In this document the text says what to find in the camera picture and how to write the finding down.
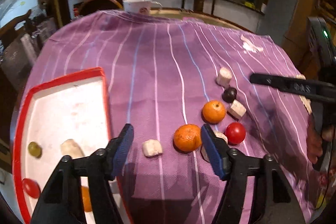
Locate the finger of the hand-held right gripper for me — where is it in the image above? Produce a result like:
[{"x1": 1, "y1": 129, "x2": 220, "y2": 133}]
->
[{"x1": 249, "y1": 73, "x2": 322, "y2": 103}]

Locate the dark purple plum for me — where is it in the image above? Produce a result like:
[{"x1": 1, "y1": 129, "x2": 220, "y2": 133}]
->
[{"x1": 222, "y1": 87, "x2": 237, "y2": 103}]

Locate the red cherry tomato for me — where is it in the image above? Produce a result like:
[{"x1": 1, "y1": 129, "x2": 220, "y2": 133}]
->
[
  {"x1": 225, "y1": 122, "x2": 246, "y2": 145},
  {"x1": 22, "y1": 178, "x2": 41, "y2": 199}
]

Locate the peeled banana piece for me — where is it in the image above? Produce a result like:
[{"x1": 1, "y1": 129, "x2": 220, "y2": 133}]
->
[
  {"x1": 227, "y1": 100, "x2": 247, "y2": 120},
  {"x1": 297, "y1": 74, "x2": 313, "y2": 115},
  {"x1": 60, "y1": 139, "x2": 85, "y2": 159},
  {"x1": 142, "y1": 139, "x2": 163, "y2": 158},
  {"x1": 201, "y1": 130, "x2": 228, "y2": 162},
  {"x1": 216, "y1": 67, "x2": 232, "y2": 88}
]

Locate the orange mandarin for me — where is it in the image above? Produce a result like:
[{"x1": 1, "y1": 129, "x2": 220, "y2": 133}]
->
[
  {"x1": 81, "y1": 186, "x2": 93, "y2": 212},
  {"x1": 202, "y1": 100, "x2": 226, "y2": 124},
  {"x1": 173, "y1": 124, "x2": 203, "y2": 153}
]

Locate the grey cabinet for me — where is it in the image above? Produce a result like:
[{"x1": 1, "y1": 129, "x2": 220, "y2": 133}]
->
[{"x1": 256, "y1": 0, "x2": 302, "y2": 42}]

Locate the red-rimmed white tray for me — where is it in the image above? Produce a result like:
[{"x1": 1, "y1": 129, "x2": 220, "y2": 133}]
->
[{"x1": 13, "y1": 67, "x2": 133, "y2": 224}]

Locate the crumpled white tissue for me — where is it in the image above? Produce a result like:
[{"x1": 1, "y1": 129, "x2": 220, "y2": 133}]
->
[{"x1": 240, "y1": 35, "x2": 264, "y2": 54}]

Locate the white cup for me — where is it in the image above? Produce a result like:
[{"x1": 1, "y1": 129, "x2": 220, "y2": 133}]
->
[{"x1": 123, "y1": 0, "x2": 163, "y2": 15}]

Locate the purple striped cloth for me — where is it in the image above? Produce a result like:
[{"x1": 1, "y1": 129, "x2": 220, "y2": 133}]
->
[{"x1": 9, "y1": 9, "x2": 320, "y2": 224}]

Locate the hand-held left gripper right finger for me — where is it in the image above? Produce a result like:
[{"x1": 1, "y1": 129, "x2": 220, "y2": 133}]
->
[{"x1": 201, "y1": 124, "x2": 306, "y2": 224}]

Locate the person's right hand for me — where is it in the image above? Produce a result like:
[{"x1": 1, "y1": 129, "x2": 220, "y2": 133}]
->
[{"x1": 307, "y1": 119, "x2": 336, "y2": 165}]

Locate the green grape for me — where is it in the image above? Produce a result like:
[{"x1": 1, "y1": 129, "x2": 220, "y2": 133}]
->
[{"x1": 28, "y1": 142, "x2": 42, "y2": 159}]

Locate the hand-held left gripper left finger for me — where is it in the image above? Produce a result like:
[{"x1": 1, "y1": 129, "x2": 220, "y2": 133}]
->
[{"x1": 31, "y1": 123, "x2": 135, "y2": 224}]

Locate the round-backed brown chair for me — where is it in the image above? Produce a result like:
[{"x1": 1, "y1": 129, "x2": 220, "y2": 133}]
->
[{"x1": 78, "y1": 0, "x2": 123, "y2": 18}]

